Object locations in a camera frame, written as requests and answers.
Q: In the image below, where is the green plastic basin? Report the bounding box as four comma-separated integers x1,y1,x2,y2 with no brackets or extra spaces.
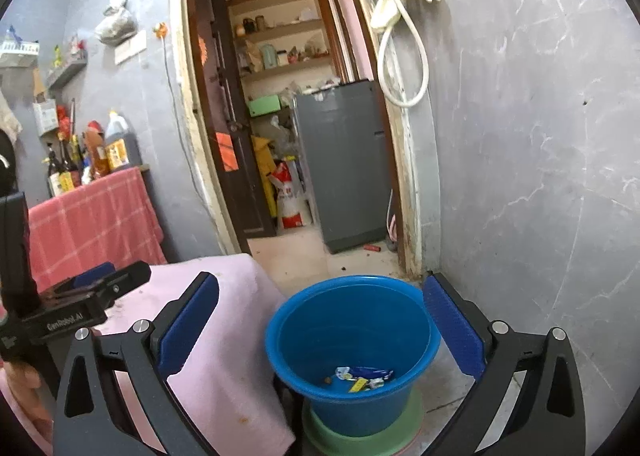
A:
301,388,425,456

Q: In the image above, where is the large oil jug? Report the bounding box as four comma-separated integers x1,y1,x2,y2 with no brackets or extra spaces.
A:
104,110,142,174

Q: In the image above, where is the clear plastic bag of goods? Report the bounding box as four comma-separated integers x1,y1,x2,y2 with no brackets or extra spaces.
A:
93,0,138,46

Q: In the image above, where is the grey wall rack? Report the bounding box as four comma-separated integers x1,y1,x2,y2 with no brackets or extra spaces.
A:
46,58,87,89

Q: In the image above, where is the wooden door frame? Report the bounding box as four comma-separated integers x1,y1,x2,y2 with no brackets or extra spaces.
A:
170,0,441,281

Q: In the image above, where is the pale green box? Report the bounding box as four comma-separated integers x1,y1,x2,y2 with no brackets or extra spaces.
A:
248,96,282,119

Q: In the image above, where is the wooden wall shelf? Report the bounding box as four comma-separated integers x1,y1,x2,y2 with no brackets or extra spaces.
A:
227,0,346,81

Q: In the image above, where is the person's left hand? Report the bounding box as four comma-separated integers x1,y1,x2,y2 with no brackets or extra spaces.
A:
0,361,43,419

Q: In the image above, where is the white sack red print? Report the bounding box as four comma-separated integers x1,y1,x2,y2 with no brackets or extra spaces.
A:
270,161,307,231

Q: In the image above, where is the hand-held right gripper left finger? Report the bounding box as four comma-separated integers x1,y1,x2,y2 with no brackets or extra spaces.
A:
52,272,220,456

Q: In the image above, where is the yellow bag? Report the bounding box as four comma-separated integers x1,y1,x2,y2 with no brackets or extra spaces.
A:
250,135,278,217

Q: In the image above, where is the white plastic basket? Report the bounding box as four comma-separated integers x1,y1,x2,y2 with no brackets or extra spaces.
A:
0,38,40,59

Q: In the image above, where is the blue plastic bucket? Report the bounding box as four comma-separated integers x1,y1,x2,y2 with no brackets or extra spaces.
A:
265,275,441,438

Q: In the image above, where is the grey refrigerator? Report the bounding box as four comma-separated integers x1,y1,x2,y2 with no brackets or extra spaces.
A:
292,79,396,254

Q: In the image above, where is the orange liquid bottle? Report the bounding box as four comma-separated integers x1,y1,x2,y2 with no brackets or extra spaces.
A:
82,128,110,180

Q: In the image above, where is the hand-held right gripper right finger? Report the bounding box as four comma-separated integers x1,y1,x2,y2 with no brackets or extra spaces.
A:
422,272,587,456

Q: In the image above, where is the dark wooden door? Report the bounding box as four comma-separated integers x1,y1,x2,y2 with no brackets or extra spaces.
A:
194,0,277,239

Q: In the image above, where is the dark glass bottle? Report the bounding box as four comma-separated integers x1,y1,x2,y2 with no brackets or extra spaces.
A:
46,143,66,197
60,136,81,191

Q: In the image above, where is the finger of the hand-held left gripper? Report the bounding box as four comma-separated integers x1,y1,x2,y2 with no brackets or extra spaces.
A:
74,262,117,287
40,261,152,309

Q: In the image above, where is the white utensil holder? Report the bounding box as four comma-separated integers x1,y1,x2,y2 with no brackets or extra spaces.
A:
32,98,60,137

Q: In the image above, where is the white shower hose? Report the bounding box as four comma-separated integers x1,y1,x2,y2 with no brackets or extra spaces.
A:
370,0,430,109

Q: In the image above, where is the pink checked cloth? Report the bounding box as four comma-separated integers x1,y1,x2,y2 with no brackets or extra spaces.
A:
27,167,166,294

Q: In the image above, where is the pink floral blanket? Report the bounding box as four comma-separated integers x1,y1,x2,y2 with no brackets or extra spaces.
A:
39,253,297,456

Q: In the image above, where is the white rag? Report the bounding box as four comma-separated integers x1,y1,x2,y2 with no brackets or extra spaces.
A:
0,90,23,144

